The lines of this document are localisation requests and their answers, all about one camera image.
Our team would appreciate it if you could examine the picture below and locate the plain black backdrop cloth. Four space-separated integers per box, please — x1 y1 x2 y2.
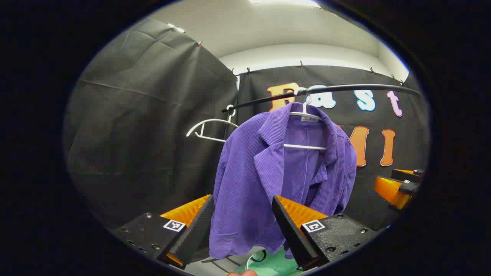
63 17 238 230

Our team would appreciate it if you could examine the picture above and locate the white clothes hanger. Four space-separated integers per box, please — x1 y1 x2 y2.
186 104 240 143
283 87 327 151

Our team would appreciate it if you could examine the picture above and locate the green mesh laundry hamper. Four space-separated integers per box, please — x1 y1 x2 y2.
235 246 305 276

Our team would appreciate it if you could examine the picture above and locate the lettered black backdrop cloth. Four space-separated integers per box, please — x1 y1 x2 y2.
234 65 430 230

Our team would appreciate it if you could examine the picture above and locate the black clothes rack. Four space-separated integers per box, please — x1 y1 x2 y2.
222 84 422 113

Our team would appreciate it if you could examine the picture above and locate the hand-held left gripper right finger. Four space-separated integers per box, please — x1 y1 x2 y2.
272 195 384 271

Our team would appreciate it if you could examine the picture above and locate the purple corduroy jacket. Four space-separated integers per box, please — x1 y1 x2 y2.
209 102 357 260

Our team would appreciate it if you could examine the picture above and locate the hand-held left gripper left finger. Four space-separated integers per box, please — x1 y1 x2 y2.
110 194 215 270

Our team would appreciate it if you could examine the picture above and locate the ceiling light panel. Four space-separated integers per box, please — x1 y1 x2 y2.
249 0 322 8

